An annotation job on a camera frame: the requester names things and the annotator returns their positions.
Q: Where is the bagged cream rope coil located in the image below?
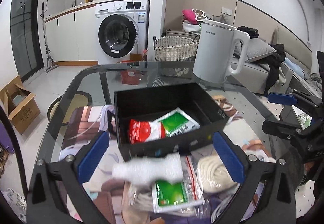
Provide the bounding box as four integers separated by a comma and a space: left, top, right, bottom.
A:
183, 149, 241, 201

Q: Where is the white foam piece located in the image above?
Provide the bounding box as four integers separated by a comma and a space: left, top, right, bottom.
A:
112, 153, 183, 187

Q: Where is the red white snack packet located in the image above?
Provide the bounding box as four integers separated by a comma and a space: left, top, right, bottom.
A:
129, 119, 166, 144

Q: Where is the green white medicine packet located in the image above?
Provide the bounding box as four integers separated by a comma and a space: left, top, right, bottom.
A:
152, 180, 205, 214

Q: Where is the grey sofa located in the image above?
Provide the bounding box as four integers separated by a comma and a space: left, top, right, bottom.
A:
234, 26, 322, 97

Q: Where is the black clothing on sofa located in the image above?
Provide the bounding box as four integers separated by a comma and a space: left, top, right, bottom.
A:
237, 26, 286, 95

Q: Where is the anime print desk mat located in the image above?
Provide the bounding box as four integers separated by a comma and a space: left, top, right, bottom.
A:
58, 94, 278, 224

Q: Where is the grey cushion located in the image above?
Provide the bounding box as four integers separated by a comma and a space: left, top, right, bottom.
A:
245, 38, 276, 63

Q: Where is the white electric kettle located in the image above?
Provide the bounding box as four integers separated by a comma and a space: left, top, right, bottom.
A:
193, 19, 250, 84

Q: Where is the black open storage box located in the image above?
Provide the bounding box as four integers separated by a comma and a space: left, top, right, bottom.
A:
114, 83, 229, 161

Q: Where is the brown cardboard box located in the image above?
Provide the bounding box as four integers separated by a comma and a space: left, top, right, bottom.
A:
1, 75, 40, 135

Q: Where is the floor mop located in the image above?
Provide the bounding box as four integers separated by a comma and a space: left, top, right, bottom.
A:
40, 2, 59, 73

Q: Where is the pink plush pile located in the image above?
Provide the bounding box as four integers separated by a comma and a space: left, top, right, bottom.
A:
182, 8, 211, 35

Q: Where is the white wicker basket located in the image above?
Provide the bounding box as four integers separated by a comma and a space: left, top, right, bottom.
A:
153, 36, 199, 61

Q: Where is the white kitchen cabinet counter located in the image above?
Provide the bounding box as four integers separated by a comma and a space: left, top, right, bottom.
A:
45, 0, 150, 65

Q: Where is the white front-load washing machine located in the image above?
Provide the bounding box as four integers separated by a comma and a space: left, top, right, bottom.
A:
94, 0, 149, 65

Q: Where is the dark glass door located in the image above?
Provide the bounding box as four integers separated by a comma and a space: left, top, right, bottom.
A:
10, 0, 44, 81

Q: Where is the bagged thin white string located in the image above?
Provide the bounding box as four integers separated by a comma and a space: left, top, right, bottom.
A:
121, 183, 198, 219

